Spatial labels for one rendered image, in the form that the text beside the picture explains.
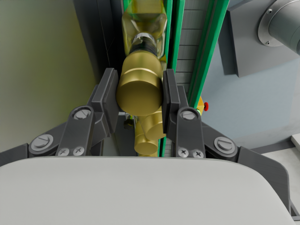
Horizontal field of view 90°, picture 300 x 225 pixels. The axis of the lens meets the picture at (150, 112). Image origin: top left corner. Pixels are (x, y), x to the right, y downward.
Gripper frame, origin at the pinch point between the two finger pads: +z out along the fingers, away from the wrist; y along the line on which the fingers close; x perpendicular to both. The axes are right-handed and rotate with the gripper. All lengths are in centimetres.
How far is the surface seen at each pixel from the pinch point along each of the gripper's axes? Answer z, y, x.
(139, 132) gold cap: 5.1, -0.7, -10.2
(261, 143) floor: 137, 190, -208
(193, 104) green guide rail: 23.4, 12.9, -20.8
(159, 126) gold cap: 2.0, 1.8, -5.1
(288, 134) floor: 137, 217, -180
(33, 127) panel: 2.2, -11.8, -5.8
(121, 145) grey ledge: 31, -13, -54
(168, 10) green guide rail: 23.0, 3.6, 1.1
